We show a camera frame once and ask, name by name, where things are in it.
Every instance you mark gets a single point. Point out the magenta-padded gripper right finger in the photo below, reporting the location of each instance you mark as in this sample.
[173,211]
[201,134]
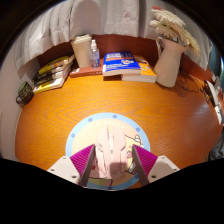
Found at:
[163,166]

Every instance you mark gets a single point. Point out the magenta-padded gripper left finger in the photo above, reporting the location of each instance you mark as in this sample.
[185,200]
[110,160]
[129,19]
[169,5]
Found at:
[65,168]

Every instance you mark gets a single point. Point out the pink computer mouse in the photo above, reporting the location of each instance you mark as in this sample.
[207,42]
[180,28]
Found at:
[110,150]

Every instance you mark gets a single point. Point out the round cartoon mouse pad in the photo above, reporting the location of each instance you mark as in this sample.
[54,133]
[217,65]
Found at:
[83,133]

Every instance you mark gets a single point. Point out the grey chair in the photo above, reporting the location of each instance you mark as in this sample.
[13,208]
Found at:
[217,146]

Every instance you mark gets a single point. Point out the white paper sheet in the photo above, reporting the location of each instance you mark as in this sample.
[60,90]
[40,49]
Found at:
[219,115]

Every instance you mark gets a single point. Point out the yellow and white book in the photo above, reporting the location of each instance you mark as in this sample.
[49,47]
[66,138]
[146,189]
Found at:
[50,85]

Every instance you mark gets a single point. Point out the dark green mug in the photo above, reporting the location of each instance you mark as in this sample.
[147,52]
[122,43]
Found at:
[25,93]

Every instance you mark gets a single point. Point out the silver laptop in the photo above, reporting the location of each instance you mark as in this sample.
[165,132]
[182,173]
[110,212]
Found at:
[211,91]

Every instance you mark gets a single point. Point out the orange book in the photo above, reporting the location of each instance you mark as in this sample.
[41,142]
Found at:
[146,75]

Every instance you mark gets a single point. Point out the dark book with yellow text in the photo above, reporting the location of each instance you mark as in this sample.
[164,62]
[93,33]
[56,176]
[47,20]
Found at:
[50,75]

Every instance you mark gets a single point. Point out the red-brown thin book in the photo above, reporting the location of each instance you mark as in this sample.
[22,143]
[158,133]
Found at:
[83,71]

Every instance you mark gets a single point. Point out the white ceramic jug vase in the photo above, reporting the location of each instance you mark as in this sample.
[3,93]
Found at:
[168,66]

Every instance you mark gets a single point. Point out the blue book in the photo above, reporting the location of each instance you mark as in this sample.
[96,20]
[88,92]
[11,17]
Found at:
[120,63]

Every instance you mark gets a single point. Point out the clear sanitizer bottle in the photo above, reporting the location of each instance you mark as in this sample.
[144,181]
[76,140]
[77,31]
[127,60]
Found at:
[94,56]

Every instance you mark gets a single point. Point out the beige lidded cup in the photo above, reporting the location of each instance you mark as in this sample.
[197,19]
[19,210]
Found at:
[81,50]

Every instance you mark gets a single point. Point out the white and pink flowers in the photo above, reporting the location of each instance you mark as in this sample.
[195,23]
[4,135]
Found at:
[171,26]

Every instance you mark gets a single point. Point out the white curtain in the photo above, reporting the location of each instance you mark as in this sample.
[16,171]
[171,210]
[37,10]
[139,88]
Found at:
[116,16]

